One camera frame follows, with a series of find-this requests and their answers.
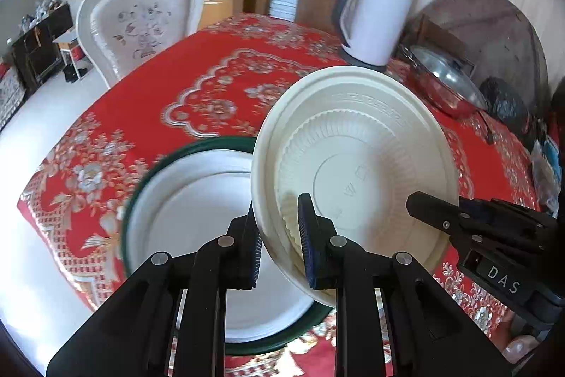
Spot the dark wooden slatted chair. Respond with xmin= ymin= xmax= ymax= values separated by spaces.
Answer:
xmin=415 ymin=12 xmax=477 ymax=82

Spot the white electric kettle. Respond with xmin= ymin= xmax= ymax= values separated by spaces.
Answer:
xmin=331 ymin=0 xmax=416 ymax=71

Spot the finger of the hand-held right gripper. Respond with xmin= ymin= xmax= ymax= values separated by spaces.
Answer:
xmin=405 ymin=190 xmax=475 ymax=247
xmin=459 ymin=197 xmax=557 ymax=236

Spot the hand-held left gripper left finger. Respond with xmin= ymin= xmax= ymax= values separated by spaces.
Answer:
xmin=46 ymin=202 xmax=266 ymax=377

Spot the black power cord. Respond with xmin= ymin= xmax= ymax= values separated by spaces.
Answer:
xmin=479 ymin=110 xmax=497 ymax=146

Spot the green plastic bowl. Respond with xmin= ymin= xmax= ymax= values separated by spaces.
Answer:
xmin=121 ymin=136 xmax=336 ymax=357

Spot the cream ribbed plastic bowl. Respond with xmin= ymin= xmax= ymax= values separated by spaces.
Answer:
xmin=250 ymin=66 xmax=461 ymax=308

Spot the dark wooden cabinet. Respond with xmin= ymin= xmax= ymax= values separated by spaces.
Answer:
xmin=11 ymin=4 xmax=73 ymax=86

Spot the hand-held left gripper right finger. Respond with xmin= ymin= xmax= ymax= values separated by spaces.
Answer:
xmin=297 ymin=194 xmax=513 ymax=377

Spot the patterned furniture piece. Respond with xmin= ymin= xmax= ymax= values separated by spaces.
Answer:
xmin=0 ymin=63 xmax=27 ymax=130

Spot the small white stool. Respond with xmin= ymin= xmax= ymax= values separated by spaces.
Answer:
xmin=53 ymin=30 xmax=89 ymax=82

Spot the glass pot lid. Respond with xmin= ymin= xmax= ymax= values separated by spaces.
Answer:
xmin=408 ymin=46 xmax=488 ymax=110

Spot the flat cardboard sheet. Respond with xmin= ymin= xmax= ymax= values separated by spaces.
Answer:
xmin=295 ymin=0 xmax=351 ymax=26

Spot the person's right hand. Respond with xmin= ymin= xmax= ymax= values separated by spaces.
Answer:
xmin=488 ymin=311 xmax=548 ymax=365

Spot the round wooden tabletop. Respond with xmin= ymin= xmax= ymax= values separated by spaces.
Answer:
xmin=404 ymin=0 xmax=548 ymax=104

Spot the stainless steel pot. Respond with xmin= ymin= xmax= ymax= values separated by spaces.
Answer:
xmin=399 ymin=43 xmax=490 ymax=119

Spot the red floral tablecloth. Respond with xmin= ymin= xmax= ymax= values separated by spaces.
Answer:
xmin=17 ymin=12 xmax=550 ymax=377

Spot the clear plastic bag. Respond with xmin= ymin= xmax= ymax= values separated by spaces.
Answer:
xmin=530 ymin=139 xmax=559 ymax=210

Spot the blue plastic bag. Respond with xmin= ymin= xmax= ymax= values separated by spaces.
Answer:
xmin=545 ymin=136 xmax=560 ymax=166

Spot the large black plastic bag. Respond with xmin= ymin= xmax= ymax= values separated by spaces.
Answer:
xmin=479 ymin=77 xmax=530 ymax=135

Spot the white ornate chair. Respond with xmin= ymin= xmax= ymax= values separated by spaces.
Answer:
xmin=76 ymin=0 xmax=206 ymax=90

